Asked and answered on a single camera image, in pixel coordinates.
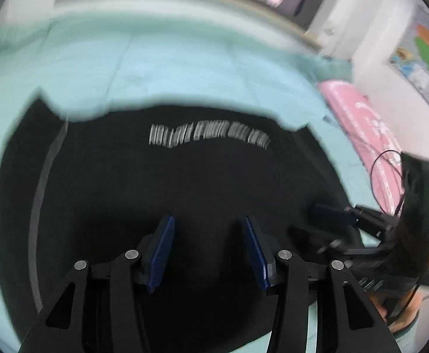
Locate black hooded jacket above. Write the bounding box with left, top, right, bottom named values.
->
left=0, top=100, right=349, bottom=352

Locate person's right hand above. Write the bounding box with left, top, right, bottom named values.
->
left=368, top=234, right=429, bottom=336

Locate pink pillow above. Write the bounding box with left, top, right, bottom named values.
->
left=317, top=80, right=404, bottom=214

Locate teal pillow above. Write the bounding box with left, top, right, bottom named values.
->
left=291, top=54, right=353, bottom=84

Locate teal bed quilt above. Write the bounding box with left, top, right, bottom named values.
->
left=0, top=10, right=375, bottom=352

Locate black charging cable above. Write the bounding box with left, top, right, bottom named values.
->
left=369, top=149, right=408, bottom=216

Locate colourful wall map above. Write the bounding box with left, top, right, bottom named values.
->
left=389, top=6, right=429, bottom=105

